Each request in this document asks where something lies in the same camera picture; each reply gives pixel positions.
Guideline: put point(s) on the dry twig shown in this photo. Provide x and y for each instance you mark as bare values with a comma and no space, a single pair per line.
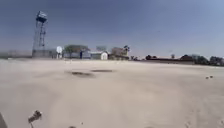
34,117

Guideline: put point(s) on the long low dark wall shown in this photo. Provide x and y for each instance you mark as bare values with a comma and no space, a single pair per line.
168,61

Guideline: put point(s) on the small white shed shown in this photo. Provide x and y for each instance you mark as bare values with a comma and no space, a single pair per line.
104,56

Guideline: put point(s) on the lattice water tower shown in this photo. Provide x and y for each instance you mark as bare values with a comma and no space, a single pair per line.
40,31

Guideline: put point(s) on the trees behind buildings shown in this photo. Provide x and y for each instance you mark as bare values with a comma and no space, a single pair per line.
76,48

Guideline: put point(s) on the row of trees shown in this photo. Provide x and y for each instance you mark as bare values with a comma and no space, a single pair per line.
200,60

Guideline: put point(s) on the white round sign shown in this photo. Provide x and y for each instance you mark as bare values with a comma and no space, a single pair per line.
59,50

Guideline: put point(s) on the low grey building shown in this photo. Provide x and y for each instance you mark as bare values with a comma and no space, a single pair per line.
46,53

